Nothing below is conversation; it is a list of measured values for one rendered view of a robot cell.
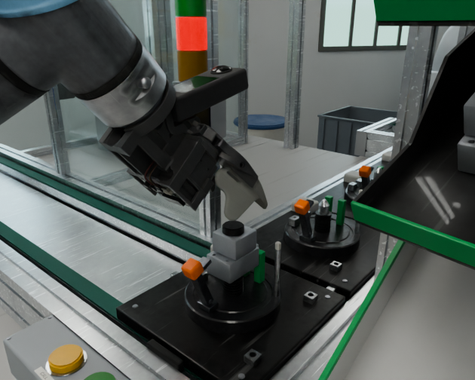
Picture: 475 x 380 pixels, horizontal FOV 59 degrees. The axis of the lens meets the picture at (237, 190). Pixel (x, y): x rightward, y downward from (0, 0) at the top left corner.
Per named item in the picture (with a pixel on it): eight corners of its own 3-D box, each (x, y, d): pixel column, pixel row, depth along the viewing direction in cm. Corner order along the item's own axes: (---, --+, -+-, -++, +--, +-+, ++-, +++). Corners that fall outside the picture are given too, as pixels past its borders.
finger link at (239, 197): (246, 238, 52) (193, 197, 48) (268, 198, 54) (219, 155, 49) (262, 241, 50) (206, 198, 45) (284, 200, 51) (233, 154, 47)
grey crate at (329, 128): (416, 173, 223) (423, 130, 215) (314, 151, 261) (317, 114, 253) (440, 155, 253) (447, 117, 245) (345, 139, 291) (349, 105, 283)
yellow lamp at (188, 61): (192, 83, 68) (191, 51, 66) (172, 81, 71) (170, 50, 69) (214, 80, 71) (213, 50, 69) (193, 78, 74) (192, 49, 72)
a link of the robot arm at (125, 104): (107, 36, 40) (162, 38, 35) (136, 71, 44) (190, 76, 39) (59, 96, 38) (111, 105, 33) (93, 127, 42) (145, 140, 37)
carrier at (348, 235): (349, 302, 65) (357, 229, 60) (231, 252, 79) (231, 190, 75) (406, 244, 82) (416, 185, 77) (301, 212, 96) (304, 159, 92)
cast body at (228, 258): (230, 284, 56) (229, 237, 53) (206, 273, 59) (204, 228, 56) (268, 259, 62) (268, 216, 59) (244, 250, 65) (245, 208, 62)
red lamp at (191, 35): (191, 50, 66) (190, 16, 64) (170, 49, 69) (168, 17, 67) (213, 49, 69) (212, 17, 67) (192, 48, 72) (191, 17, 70)
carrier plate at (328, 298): (243, 410, 47) (243, 395, 46) (116, 318, 61) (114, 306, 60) (344, 307, 64) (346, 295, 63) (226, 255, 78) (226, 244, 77)
